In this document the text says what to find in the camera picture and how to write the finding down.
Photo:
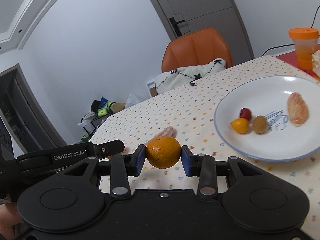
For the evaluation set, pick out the floral tissue box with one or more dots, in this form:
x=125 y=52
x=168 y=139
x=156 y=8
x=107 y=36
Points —
x=315 y=58

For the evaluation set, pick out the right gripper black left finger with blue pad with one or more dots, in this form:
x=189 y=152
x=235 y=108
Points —
x=124 y=166

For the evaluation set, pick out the large orange mandarin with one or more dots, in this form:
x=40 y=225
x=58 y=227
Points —
x=163 y=152

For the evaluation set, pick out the white black patterned cushion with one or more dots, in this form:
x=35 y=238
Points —
x=184 y=76

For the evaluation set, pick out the orange leather chair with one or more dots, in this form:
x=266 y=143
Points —
x=198 y=48

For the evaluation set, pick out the black rack with clutter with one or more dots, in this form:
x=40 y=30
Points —
x=100 y=111

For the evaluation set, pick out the white plate blue rim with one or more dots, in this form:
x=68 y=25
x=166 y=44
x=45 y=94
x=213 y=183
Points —
x=267 y=96

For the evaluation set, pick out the peeled orange half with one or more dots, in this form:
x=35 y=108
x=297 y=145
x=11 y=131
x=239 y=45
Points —
x=297 y=109

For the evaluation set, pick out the floral white tablecloth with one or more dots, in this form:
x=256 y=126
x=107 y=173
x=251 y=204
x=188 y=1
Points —
x=190 y=111

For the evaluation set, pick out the person's hand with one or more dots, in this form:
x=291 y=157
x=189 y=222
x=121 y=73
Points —
x=9 y=218

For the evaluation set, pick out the red cherry tomato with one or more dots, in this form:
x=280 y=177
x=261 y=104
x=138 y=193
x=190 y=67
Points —
x=246 y=114

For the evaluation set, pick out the brown longan fruit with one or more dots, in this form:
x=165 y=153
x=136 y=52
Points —
x=259 y=124

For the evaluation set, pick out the grey door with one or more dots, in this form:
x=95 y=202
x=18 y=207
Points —
x=222 y=15

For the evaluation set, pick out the orange lidded plastic jar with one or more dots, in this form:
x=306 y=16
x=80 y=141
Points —
x=305 y=41

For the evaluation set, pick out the red table mat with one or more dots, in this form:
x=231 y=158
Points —
x=290 y=57

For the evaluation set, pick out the clear plastic bag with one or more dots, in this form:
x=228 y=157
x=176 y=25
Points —
x=132 y=100

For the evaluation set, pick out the small yellow kumquat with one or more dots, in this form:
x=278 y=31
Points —
x=240 y=125

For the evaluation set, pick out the black door handle lock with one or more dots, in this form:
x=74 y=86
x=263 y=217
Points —
x=175 y=26

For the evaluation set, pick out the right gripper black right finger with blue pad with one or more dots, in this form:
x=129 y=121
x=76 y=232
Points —
x=202 y=166

